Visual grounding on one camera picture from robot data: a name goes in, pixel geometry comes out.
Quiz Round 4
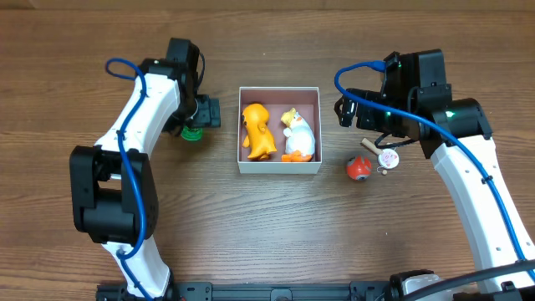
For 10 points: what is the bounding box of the green round toy wheel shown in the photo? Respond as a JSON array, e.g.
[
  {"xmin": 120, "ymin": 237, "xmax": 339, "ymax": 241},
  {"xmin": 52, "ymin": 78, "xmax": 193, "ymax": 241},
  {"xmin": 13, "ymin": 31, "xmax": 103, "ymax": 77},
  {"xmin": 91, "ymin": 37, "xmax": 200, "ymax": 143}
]
[{"xmin": 181, "ymin": 126, "xmax": 203, "ymax": 141}]

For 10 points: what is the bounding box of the orange dinosaur toy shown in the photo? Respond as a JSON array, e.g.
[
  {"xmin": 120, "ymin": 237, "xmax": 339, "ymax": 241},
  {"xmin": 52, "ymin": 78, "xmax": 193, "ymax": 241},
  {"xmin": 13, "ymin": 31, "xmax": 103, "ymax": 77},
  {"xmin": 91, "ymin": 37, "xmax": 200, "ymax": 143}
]
[{"xmin": 242, "ymin": 103, "xmax": 278, "ymax": 161}]

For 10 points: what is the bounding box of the white plush duck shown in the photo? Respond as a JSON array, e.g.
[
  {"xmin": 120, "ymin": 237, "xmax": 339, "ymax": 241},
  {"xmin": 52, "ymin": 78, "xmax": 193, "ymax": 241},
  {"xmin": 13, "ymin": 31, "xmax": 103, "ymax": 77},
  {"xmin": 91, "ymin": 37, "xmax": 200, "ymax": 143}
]
[{"xmin": 281, "ymin": 108, "xmax": 316, "ymax": 162}]

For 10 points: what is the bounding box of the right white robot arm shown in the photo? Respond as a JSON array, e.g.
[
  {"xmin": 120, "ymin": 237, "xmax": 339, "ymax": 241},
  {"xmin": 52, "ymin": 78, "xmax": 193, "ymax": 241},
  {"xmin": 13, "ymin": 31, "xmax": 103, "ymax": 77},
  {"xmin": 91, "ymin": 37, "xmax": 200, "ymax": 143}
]
[{"xmin": 334, "ymin": 49, "xmax": 534, "ymax": 300}]

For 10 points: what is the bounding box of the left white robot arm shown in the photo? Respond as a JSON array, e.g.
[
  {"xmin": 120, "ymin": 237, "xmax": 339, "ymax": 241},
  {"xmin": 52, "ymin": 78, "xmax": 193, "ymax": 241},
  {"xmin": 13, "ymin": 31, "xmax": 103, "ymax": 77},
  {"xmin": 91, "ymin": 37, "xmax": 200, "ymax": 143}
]
[{"xmin": 69, "ymin": 38, "xmax": 221, "ymax": 300}]

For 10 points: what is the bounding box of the white box pink interior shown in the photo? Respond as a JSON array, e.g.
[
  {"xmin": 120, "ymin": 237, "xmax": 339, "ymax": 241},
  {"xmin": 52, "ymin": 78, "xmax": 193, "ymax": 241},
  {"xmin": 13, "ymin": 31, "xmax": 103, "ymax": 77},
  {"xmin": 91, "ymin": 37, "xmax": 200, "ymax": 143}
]
[{"xmin": 237, "ymin": 87, "xmax": 323, "ymax": 174}]

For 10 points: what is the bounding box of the orange round ball toy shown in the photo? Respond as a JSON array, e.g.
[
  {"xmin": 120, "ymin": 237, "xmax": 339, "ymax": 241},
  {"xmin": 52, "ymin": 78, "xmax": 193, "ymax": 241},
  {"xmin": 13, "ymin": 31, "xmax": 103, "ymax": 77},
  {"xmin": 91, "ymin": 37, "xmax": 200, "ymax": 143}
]
[{"xmin": 346, "ymin": 156, "xmax": 372, "ymax": 181}]

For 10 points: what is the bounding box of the wooden pig rattle drum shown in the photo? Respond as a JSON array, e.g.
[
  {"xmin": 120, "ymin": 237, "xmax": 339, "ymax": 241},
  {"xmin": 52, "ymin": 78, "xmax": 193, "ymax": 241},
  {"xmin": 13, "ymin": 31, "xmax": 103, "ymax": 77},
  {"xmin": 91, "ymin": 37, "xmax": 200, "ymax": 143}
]
[{"xmin": 360, "ymin": 138, "xmax": 400, "ymax": 176}]

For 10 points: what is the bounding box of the right blue cable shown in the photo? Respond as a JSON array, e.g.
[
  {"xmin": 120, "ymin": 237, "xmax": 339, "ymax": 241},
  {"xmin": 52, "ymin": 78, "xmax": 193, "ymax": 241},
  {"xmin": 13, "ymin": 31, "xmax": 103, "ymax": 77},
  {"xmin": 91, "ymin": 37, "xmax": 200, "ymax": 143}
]
[{"xmin": 334, "ymin": 60, "xmax": 535, "ymax": 282}]

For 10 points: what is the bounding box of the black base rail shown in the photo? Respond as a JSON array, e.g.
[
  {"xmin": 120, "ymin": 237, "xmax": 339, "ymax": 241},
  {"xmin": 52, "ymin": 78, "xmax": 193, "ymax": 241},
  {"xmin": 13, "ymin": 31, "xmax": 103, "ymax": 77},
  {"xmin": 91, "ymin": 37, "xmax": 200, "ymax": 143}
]
[{"xmin": 95, "ymin": 281, "xmax": 534, "ymax": 301}]

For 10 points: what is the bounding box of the black thick cable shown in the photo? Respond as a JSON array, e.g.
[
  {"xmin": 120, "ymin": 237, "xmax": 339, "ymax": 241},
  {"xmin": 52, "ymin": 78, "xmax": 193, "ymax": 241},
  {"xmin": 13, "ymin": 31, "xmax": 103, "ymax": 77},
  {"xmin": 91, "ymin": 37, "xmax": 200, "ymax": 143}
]
[{"xmin": 411, "ymin": 258, "xmax": 535, "ymax": 301}]

